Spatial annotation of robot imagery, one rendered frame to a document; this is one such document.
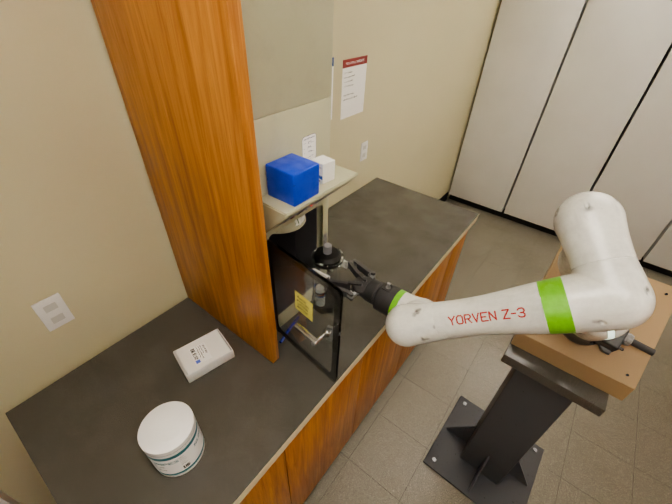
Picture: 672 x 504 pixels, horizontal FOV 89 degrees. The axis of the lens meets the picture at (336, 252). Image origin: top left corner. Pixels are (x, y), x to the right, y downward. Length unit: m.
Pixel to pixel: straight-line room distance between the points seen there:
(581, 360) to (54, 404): 1.67
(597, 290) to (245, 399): 0.96
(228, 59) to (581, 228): 0.74
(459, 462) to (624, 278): 1.59
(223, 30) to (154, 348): 1.04
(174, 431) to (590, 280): 0.98
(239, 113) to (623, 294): 0.78
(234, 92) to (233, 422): 0.89
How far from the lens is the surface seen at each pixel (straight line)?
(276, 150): 0.96
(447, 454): 2.21
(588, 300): 0.81
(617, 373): 1.47
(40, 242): 1.23
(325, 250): 1.10
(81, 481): 1.25
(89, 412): 1.35
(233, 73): 0.72
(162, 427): 1.05
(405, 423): 2.24
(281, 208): 0.90
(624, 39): 3.64
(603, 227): 0.84
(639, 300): 0.82
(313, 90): 1.02
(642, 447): 2.79
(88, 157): 1.19
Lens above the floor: 1.98
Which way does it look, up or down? 38 degrees down
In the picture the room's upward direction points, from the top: 3 degrees clockwise
